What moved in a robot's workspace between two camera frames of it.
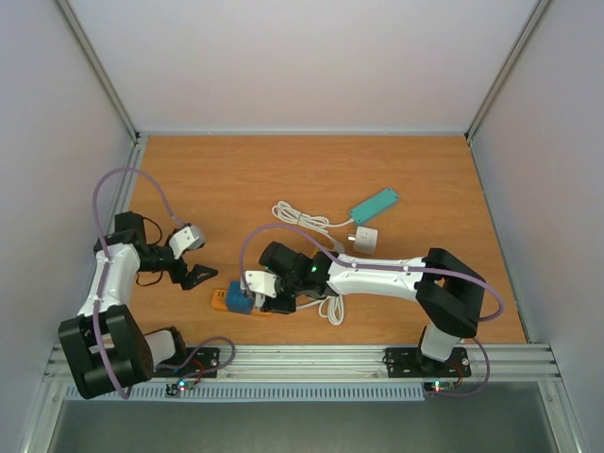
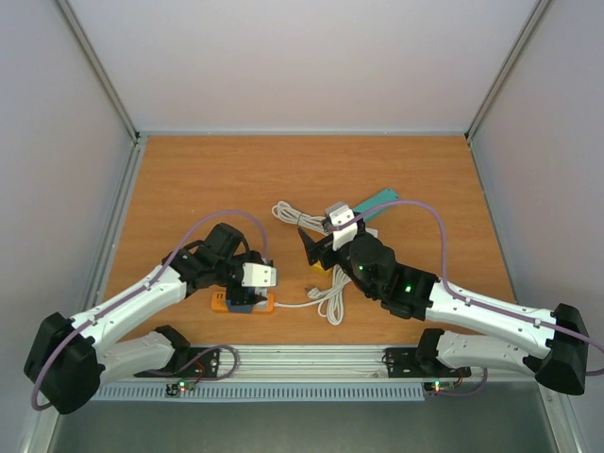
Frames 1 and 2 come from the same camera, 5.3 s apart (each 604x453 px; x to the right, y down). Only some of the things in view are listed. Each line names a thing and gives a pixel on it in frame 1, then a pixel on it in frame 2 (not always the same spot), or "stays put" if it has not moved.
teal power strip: x=374 y=205 stays put
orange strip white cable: x=330 y=308 stays put
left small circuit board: x=182 y=384 stays put
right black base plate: x=410 y=362 stays put
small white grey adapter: x=189 y=238 to x=258 y=276
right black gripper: x=278 y=309 to x=313 y=255
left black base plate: x=196 y=362 stays put
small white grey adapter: x=261 y=282 to x=338 y=213
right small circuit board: x=439 y=386 stays put
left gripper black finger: x=180 y=276 to x=255 y=298
